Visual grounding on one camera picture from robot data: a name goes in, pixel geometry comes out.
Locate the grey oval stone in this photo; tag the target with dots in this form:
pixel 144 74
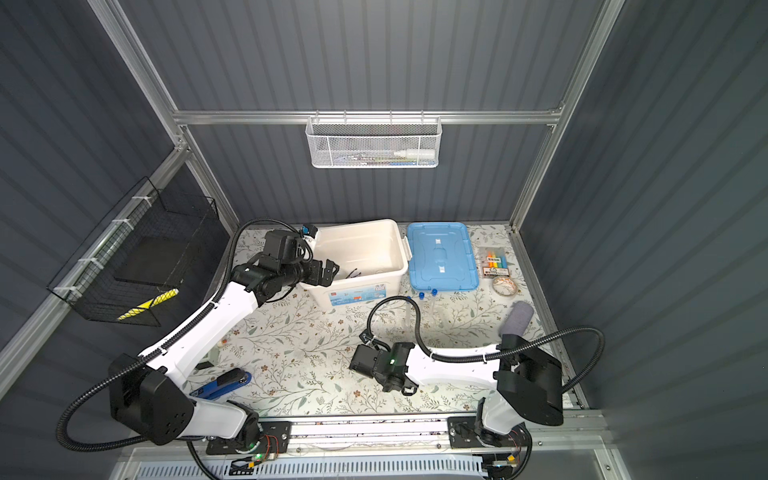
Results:
pixel 518 319

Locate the black wire wall basket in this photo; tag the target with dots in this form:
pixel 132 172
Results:
pixel 152 266

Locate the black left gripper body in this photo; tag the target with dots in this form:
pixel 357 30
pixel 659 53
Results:
pixel 301 271

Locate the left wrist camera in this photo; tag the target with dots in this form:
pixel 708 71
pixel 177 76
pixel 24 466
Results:
pixel 309 231

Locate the white bottle in basket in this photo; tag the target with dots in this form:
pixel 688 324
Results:
pixel 416 154

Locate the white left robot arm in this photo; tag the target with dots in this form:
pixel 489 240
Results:
pixel 150 400

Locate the blue plastic box lid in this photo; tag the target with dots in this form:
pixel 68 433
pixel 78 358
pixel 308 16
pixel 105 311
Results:
pixel 442 257

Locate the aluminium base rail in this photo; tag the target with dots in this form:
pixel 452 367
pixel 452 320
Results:
pixel 394 436

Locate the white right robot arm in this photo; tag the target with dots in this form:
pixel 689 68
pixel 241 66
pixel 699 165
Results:
pixel 523 381

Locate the white plastic storage box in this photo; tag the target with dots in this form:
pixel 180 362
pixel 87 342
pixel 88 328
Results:
pixel 377 248

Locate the colourful pH paper pack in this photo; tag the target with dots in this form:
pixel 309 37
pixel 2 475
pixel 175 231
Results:
pixel 494 262

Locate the blue object at table edge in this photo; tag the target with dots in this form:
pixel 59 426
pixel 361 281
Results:
pixel 223 385

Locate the white wire mesh basket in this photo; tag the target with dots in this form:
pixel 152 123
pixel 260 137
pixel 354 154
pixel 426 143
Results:
pixel 370 142

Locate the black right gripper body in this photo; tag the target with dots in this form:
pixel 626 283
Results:
pixel 382 382

